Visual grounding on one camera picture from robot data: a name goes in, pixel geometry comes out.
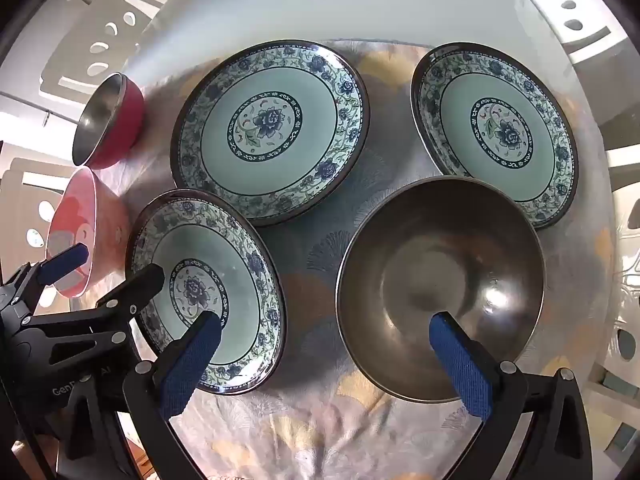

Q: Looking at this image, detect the white chair with oval cut-outs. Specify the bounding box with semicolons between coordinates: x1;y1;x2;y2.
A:
0;156;96;306
585;145;640;461
40;0;173;111
510;0;628;67

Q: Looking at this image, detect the leaf-printed grey tablecloth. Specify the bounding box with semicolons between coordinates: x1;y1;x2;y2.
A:
95;37;626;480

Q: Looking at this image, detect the floral ceramic plate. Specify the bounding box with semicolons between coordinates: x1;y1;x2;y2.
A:
170;39;372;227
125;189;288;396
410;41;580;231

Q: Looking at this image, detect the red steel bowl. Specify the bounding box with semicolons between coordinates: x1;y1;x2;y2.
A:
71;72;147;170

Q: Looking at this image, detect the large blue steel bowl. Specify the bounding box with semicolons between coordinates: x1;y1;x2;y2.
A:
335;176;547;405

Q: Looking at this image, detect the pink cartoon bowl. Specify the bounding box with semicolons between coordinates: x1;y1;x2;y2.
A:
45;166;132;300

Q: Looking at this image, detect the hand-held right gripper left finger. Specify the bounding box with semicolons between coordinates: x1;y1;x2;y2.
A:
57;310;223;480

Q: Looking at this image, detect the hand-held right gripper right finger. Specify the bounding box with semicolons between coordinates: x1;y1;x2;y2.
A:
429;311;593;480

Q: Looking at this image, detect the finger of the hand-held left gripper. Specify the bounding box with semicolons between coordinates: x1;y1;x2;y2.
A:
27;263;166;366
0;242;91;321

